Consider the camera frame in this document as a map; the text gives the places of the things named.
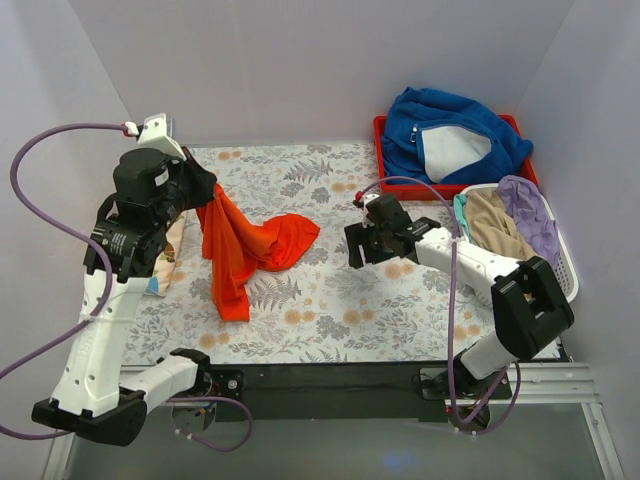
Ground orange t shirt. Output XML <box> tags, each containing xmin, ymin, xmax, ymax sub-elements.
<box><xmin>196</xmin><ymin>185</ymin><xmax>320</xmax><ymax>322</ymax></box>

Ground floral tablecloth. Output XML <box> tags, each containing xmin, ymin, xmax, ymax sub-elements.
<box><xmin>125</xmin><ymin>143</ymin><xmax>493</xmax><ymax>366</ymax></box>

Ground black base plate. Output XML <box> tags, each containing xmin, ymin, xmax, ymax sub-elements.
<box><xmin>154</xmin><ymin>362</ymin><xmax>514</xmax><ymax>424</ymax></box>

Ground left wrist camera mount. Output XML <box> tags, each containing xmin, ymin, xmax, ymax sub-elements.
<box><xmin>122</xmin><ymin>113</ymin><xmax>186</xmax><ymax>160</ymax></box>

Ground dinosaur print folded cloth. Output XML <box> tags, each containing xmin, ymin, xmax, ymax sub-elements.
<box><xmin>145</xmin><ymin>213</ymin><xmax>187</xmax><ymax>297</ymax></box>

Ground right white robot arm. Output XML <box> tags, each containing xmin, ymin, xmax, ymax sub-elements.
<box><xmin>345</xmin><ymin>193</ymin><xmax>575</xmax><ymax>398</ymax></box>

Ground beige garment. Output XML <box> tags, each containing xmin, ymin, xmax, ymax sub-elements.
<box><xmin>464</xmin><ymin>188</ymin><xmax>536</xmax><ymax>260</ymax></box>

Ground purple garment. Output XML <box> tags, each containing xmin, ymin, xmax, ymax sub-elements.
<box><xmin>496</xmin><ymin>175</ymin><xmax>561</xmax><ymax>267</ymax></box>

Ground blue zip jacket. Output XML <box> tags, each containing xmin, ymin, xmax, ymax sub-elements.
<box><xmin>380</xmin><ymin>87</ymin><xmax>534</xmax><ymax>185</ymax></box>

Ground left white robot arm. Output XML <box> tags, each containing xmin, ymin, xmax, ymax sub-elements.
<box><xmin>31</xmin><ymin>147</ymin><xmax>216</xmax><ymax>446</ymax></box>

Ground white laundry basket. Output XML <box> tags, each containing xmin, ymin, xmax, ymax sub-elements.
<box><xmin>453</xmin><ymin>176</ymin><xmax>579</xmax><ymax>301</ymax></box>

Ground aluminium frame rail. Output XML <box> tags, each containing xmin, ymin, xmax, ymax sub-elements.
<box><xmin>44</xmin><ymin>362</ymin><xmax>624</xmax><ymax>479</ymax></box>

